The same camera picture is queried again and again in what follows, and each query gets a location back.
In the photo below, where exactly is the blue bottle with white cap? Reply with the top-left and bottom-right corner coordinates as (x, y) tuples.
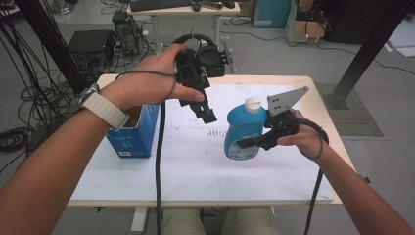
(223, 96), (272, 161)

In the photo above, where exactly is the grey right wrist cord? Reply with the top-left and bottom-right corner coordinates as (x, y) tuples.
(300, 133), (325, 161)

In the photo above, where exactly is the black keyboard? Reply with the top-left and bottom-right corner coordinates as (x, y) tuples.
(129, 0), (194, 13)

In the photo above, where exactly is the person's left leg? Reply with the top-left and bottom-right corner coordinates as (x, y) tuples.
(161, 208), (205, 235)

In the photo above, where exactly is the white table mat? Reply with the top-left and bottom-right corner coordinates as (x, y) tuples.
(69, 82), (335, 202)

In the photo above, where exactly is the wristwatch with white band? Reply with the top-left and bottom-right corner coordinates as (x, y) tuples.
(71, 82), (130, 130)

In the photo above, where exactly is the grey left wrist cord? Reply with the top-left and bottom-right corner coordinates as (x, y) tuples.
(115, 69), (177, 101)

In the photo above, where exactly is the person's right hand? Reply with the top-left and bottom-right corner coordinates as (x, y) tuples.
(276, 109), (331, 161)

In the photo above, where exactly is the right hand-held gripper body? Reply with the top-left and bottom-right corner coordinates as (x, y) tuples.
(259, 85), (309, 152)

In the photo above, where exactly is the black electronics unit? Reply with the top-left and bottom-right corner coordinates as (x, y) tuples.
(111, 9), (145, 57)

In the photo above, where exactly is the grey floor grate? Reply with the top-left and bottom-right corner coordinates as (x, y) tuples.
(314, 82), (385, 137)

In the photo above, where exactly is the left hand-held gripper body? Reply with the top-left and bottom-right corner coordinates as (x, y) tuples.
(174, 35), (237, 96)

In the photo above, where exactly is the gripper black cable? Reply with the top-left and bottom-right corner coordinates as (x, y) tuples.
(155, 33), (216, 235)
(295, 117), (330, 235)

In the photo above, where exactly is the grey wrist cord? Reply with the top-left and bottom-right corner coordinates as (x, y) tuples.
(115, 69), (177, 101)
(300, 133), (325, 161)

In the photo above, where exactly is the teal box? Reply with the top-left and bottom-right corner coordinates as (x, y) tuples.
(251, 0), (293, 29)

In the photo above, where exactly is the black cable bundle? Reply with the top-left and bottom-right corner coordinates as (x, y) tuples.
(0, 19), (82, 118)

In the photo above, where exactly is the person's leg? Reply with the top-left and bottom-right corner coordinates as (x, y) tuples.
(223, 208), (280, 235)
(161, 208), (205, 235)

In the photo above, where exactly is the person's left hand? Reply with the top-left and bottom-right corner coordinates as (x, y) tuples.
(103, 43), (207, 112)

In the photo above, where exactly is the person's right leg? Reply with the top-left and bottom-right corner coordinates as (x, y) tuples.
(223, 208), (280, 235)

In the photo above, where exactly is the coiled black cable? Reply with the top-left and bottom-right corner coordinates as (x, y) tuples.
(0, 126), (35, 154)

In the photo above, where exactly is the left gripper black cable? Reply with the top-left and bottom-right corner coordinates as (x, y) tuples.
(155, 33), (216, 235)

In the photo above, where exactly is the desk with white legs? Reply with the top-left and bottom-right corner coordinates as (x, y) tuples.
(126, 2), (242, 55)

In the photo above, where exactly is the black metal stand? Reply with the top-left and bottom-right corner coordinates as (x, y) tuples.
(14, 0), (87, 96)
(322, 0), (415, 111)

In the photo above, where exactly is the blue cardboard box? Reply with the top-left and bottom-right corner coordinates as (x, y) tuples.
(106, 104), (161, 160)

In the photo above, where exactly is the flat black case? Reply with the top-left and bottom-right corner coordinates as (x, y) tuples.
(68, 28), (116, 67)

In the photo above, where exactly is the open cardboard box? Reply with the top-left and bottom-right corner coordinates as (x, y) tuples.
(293, 19), (327, 40)

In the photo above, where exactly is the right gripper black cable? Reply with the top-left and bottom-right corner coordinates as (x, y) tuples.
(295, 117), (330, 235)

